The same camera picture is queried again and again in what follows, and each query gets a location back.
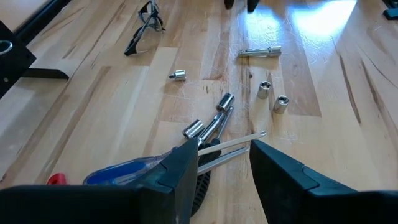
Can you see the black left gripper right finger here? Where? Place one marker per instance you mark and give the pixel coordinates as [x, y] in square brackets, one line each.
[311, 202]

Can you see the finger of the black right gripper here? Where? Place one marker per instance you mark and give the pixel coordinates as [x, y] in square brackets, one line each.
[252, 5]
[229, 3]

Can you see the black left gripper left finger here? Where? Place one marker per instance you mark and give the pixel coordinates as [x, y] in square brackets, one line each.
[93, 205]

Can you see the long chrome socket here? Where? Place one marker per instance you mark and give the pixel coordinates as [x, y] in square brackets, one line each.
[261, 52]

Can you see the short chrome socket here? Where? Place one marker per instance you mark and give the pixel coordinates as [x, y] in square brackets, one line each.
[280, 105]
[225, 103]
[193, 129]
[263, 91]

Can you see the small chrome socket adapter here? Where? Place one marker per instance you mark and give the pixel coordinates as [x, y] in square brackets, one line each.
[179, 75]

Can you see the clear safety glasses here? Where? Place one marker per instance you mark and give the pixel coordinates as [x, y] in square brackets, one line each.
[130, 49]

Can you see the chrome extension bar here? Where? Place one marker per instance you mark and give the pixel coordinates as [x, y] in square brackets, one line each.
[211, 127]

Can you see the black metal pegboard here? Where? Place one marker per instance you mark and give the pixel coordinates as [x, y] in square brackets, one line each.
[15, 65]

